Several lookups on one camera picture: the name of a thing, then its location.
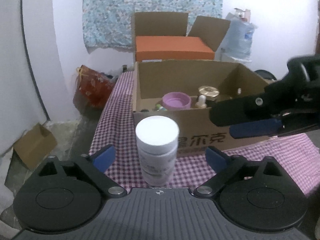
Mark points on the blue water jug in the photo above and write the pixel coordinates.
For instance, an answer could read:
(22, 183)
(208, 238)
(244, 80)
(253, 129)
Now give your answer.
(237, 43)

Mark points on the black round floor object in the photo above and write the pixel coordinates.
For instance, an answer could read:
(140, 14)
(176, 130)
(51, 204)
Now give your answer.
(266, 75)

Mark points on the open brown cardboard box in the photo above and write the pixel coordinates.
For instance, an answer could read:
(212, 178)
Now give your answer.
(170, 88)

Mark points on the purple checkered tablecloth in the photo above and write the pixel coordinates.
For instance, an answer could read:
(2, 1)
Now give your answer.
(296, 154)

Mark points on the floral blue cloth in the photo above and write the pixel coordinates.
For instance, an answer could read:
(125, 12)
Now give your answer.
(107, 23)

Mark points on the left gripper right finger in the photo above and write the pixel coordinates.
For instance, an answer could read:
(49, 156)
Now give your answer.
(256, 195)

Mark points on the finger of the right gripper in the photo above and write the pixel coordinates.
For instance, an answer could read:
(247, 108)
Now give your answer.
(268, 127)
(240, 110)

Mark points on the gold lid dark jar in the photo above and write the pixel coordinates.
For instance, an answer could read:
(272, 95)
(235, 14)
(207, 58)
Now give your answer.
(211, 93)

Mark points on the white cylindrical jar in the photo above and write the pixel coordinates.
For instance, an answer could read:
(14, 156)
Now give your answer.
(157, 144)

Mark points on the red gift bag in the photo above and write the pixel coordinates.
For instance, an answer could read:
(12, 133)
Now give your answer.
(92, 88)

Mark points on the small cardboard box on floor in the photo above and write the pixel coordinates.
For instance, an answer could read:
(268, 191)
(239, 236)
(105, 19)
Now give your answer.
(34, 146)

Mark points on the green glass dropper bottle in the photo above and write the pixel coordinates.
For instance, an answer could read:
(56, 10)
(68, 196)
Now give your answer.
(201, 102)

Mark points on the orange Philips box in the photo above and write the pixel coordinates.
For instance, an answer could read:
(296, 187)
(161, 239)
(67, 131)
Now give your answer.
(172, 48)

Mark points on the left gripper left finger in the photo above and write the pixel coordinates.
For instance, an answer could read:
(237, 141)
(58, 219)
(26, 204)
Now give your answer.
(61, 196)

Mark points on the green tube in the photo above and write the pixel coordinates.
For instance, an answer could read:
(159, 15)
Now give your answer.
(159, 107)

